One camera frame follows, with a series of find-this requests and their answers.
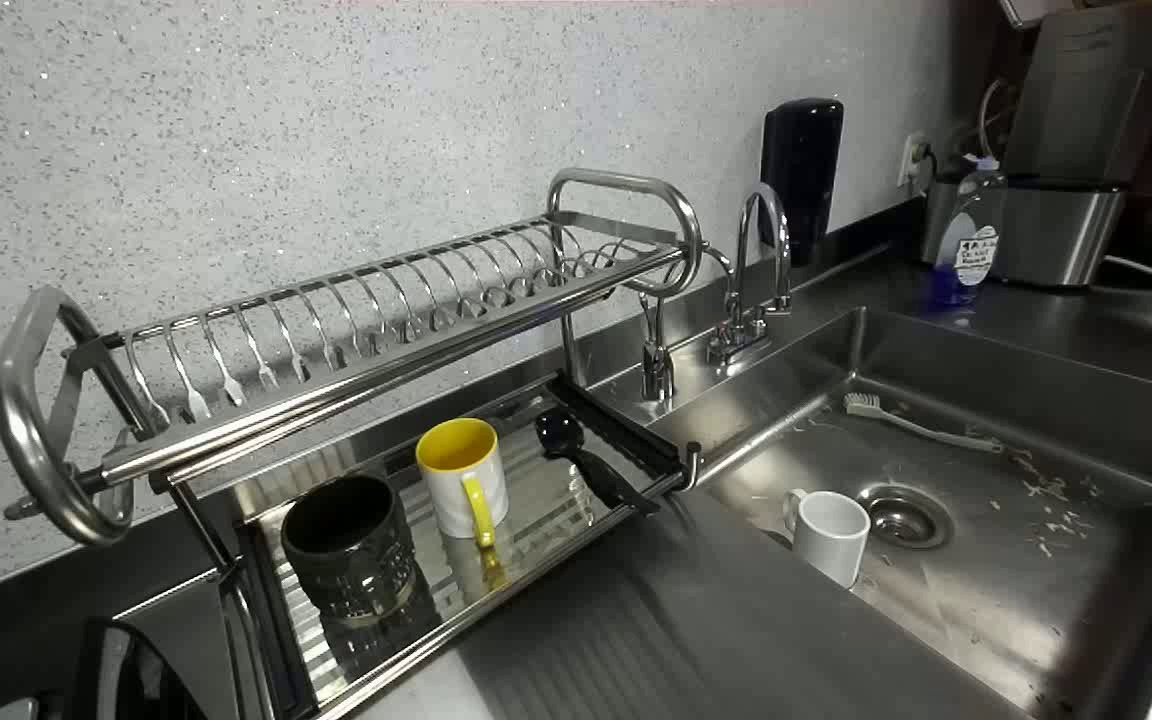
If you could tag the metal sink drain strainer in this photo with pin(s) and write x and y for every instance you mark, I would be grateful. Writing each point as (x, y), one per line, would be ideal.
(901, 516)

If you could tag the stainless steel sink basin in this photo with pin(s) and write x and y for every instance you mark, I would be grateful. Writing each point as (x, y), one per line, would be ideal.
(1081, 601)

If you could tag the small chrome tap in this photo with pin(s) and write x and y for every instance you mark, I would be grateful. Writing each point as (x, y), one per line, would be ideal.
(658, 363)

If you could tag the tall chrome gooseneck faucet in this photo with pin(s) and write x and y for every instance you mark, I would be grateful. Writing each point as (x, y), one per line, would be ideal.
(747, 321)

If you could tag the stainless steel two-tier dish rack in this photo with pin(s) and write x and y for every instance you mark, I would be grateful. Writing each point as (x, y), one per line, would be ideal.
(339, 321)

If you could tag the white dish brush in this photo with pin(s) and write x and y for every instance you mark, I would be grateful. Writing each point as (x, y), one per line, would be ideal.
(869, 404)

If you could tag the plain white mug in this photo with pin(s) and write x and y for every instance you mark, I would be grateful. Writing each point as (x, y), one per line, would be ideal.
(833, 535)

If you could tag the blue dish soap bottle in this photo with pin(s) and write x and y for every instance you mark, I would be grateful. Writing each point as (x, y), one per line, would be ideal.
(963, 252)

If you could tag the stainless steel container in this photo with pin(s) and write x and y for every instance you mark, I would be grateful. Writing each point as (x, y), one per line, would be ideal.
(1057, 232)

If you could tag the grey coffee machine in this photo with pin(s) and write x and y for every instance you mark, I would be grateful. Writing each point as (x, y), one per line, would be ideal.
(1081, 105)

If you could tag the white wall outlet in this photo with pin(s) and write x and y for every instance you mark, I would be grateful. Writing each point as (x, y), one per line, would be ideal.
(914, 158)

